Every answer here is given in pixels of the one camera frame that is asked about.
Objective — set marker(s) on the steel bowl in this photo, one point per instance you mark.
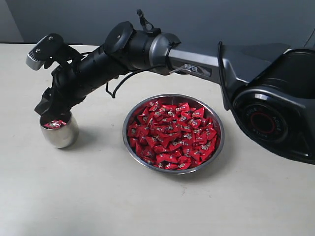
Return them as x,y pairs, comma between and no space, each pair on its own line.
219,140

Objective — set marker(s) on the stainless steel cup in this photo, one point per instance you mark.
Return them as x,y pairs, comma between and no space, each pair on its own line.
64,136

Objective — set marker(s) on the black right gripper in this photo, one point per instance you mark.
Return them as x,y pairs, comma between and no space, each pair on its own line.
73,83

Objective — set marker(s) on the pile of red wrapped candies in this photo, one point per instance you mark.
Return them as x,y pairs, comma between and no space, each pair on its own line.
172,140

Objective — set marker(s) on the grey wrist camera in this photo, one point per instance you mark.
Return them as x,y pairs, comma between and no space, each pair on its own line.
50,49

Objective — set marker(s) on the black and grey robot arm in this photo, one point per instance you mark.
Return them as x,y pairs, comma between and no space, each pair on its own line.
269,88

